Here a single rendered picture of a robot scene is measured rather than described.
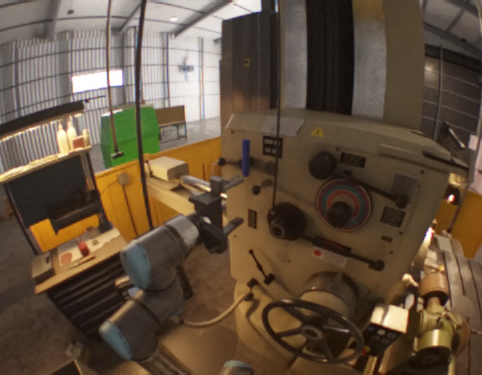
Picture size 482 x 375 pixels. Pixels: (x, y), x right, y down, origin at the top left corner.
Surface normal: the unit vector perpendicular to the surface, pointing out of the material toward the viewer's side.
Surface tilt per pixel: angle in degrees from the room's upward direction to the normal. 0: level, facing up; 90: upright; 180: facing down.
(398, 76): 90
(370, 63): 90
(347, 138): 45
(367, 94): 90
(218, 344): 0
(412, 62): 90
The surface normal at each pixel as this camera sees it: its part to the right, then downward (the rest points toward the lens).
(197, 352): 0.00, -0.90
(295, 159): -0.60, 0.35
